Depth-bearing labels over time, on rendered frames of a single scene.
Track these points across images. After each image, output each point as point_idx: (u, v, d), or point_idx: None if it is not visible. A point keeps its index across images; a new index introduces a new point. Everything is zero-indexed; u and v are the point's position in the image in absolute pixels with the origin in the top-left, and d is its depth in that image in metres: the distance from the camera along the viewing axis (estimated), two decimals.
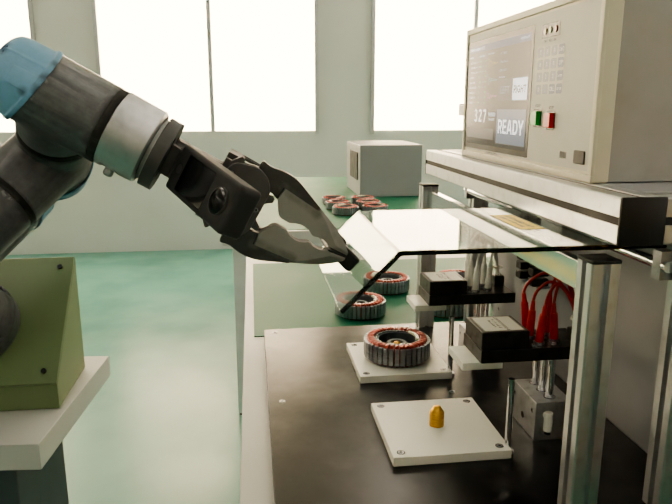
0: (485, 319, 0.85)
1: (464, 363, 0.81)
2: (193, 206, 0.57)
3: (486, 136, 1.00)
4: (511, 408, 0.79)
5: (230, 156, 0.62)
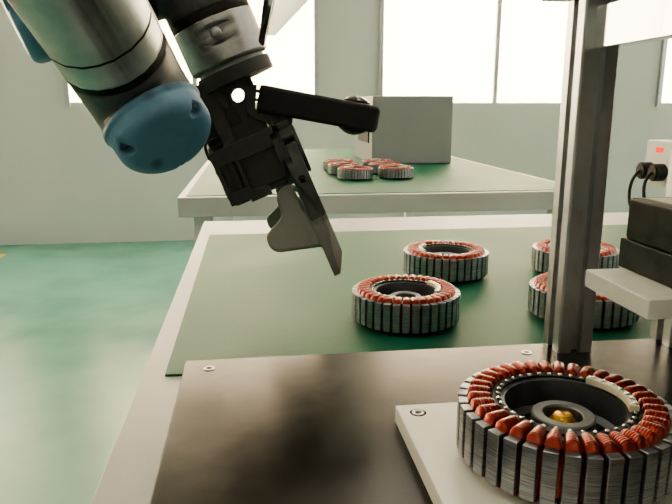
0: None
1: None
2: (326, 96, 0.59)
3: None
4: None
5: None
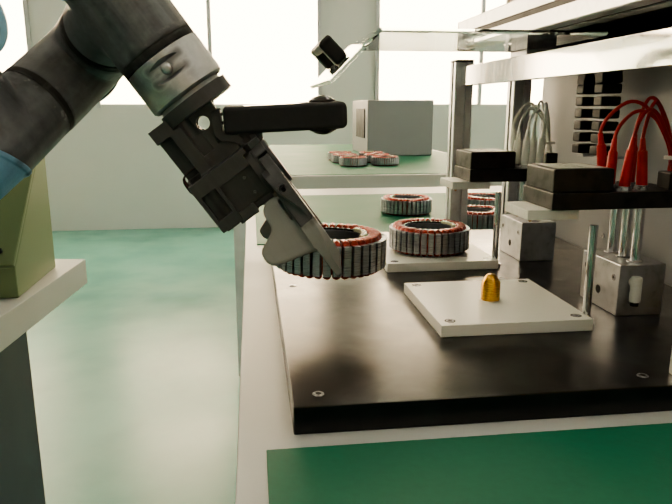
0: (553, 164, 0.67)
1: (530, 210, 0.63)
2: (290, 103, 0.59)
3: None
4: (593, 265, 0.61)
5: None
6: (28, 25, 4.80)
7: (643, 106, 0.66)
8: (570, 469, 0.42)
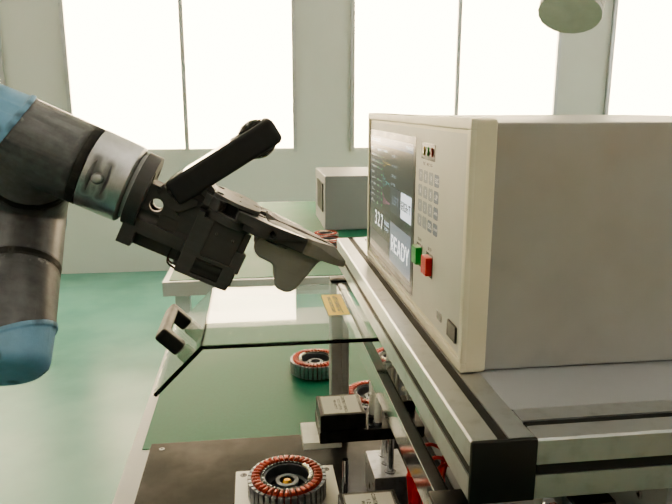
0: (360, 499, 0.68)
1: None
2: (221, 147, 0.59)
3: (383, 247, 0.83)
4: None
5: None
6: (2, 73, 4.82)
7: None
8: None
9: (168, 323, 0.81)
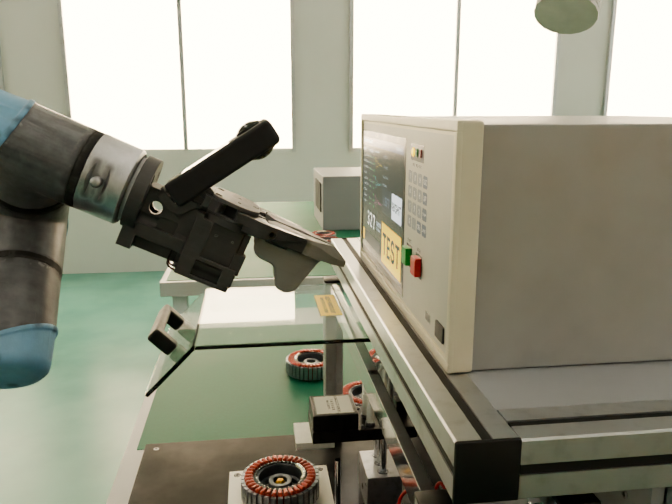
0: None
1: None
2: (219, 148, 0.59)
3: (375, 248, 0.83)
4: None
5: None
6: (1, 73, 4.82)
7: (435, 488, 0.69)
8: None
9: (161, 324, 0.81)
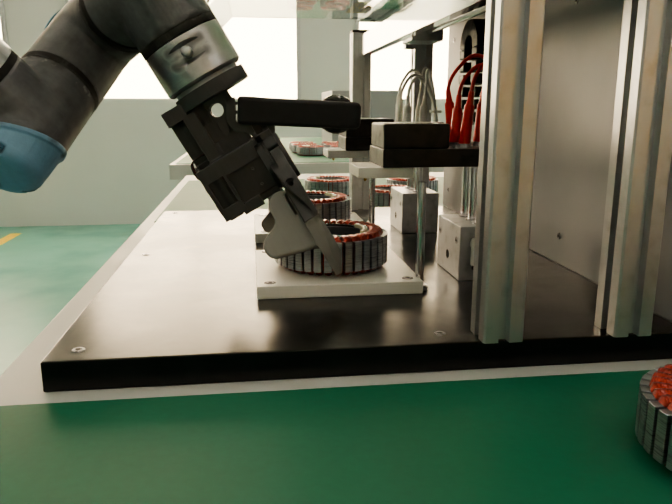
0: (396, 122, 0.64)
1: (361, 168, 0.60)
2: (305, 99, 0.59)
3: None
4: (422, 224, 0.58)
5: None
6: (4, 18, 4.77)
7: None
8: (311, 424, 0.39)
9: None
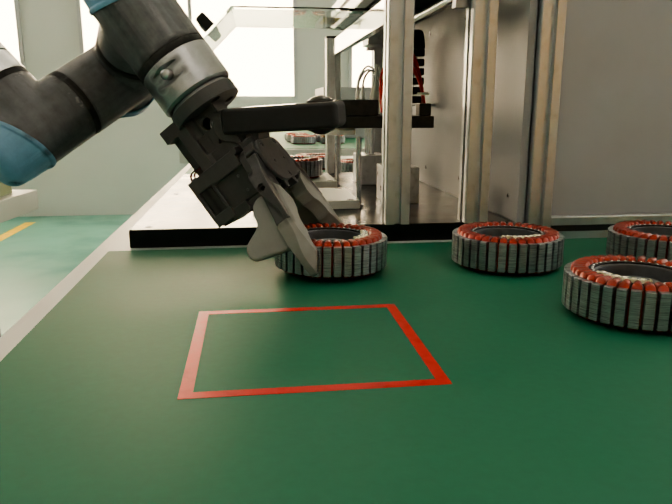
0: None
1: None
2: (282, 104, 0.60)
3: None
4: (359, 163, 0.90)
5: None
6: (19, 21, 5.10)
7: None
8: None
9: None
